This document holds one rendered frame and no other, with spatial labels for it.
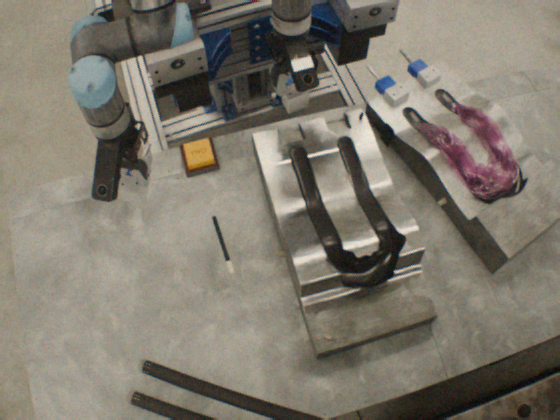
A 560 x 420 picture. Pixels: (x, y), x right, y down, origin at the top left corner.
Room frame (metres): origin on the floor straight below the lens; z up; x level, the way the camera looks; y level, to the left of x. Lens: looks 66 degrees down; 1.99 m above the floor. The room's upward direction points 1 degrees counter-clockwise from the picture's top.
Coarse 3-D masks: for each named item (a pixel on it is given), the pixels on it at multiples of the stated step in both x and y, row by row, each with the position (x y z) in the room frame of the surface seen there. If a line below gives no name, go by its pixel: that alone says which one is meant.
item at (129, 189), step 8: (144, 152) 0.61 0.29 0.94; (128, 176) 0.55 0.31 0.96; (120, 184) 0.53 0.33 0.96; (128, 184) 0.53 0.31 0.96; (136, 184) 0.53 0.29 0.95; (120, 192) 0.51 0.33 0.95; (128, 192) 0.51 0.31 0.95; (136, 192) 0.51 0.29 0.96; (144, 192) 0.52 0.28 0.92; (128, 200) 0.51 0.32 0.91; (136, 200) 0.51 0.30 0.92; (144, 200) 0.51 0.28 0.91
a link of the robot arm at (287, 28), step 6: (270, 18) 0.76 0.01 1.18; (276, 18) 0.75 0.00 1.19; (306, 18) 0.75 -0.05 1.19; (276, 24) 0.75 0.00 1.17; (282, 24) 0.74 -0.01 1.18; (288, 24) 0.74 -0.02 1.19; (294, 24) 0.74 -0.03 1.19; (300, 24) 0.74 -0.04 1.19; (306, 24) 0.75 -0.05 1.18; (282, 30) 0.74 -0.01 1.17; (288, 30) 0.74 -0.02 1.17; (294, 30) 0.74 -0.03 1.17; (300, 30) 0.74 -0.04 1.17; (306, 30) 0.75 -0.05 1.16
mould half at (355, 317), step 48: (288, 144) 0.65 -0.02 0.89; (336, 144) 0.65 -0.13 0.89; (288, 192) 0.54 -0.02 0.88; (336, 192) 0.54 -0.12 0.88; (384, 192) 0.53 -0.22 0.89; (288, 240) 0.42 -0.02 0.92; (336, 288) 0.33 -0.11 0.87; (384, 288) 0.33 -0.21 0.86; (336, 336) 0.23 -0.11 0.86; (384, 336) 0.24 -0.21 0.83
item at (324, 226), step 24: (360, 168) 0.60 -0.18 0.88; (312, 192) 0.54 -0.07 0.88; (360, 192) 0.54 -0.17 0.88; (312, 216) 0.48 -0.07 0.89; (384, 216) 0.47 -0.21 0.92; (336, 240) 0.42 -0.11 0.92; (384, 240) 0.40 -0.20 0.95; (336, 264) 0.38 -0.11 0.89; (360, 264) 0.36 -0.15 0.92; (384, 264) 0.38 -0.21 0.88
